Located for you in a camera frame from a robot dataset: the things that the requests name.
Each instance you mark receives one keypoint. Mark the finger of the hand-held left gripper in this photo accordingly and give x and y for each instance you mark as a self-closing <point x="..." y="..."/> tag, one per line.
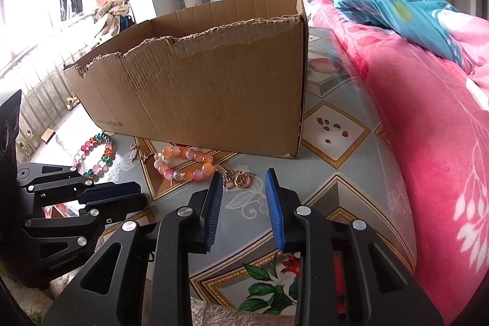
<point x="110" y="190"/>
<point x="122" y="205"/>

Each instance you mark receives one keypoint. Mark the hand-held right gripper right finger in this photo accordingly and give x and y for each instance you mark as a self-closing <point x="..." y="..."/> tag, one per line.
<point x="273" y="211"/>

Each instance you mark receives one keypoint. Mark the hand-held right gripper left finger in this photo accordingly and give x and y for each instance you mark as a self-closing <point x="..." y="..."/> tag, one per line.
<point x="214" y="211"/>

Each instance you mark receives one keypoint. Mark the small silver clip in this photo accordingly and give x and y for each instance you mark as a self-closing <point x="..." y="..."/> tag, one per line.
<point x="133" y="152"/>

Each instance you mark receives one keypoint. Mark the small gold earring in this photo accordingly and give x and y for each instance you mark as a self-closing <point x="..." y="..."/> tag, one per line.
<point x="145" y="156"/>

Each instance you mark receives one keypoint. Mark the brown cardboard box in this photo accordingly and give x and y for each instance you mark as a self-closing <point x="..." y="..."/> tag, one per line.
<point x="210" y="89"/>

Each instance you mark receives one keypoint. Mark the patterned plastic tablecloth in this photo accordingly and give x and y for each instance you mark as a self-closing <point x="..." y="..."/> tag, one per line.
<point x="324" y="173"/>

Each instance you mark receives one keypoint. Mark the small brown box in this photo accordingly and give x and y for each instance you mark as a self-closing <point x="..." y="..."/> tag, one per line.
<point x="49" y="135"/>

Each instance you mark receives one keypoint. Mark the white shoe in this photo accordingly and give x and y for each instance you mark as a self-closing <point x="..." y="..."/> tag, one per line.
<point x="72" y="103"/>

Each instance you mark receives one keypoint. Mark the silver foil sheet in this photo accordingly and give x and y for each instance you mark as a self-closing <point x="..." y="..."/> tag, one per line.
<point x="214" y="312"/>

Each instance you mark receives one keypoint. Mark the pink floral blanket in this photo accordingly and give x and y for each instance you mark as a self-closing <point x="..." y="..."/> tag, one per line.
<point x="420" y="119"/>

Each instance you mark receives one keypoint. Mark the pile of beige clothes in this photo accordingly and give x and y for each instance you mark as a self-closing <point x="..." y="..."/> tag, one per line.
<point x="114" y="11"/>

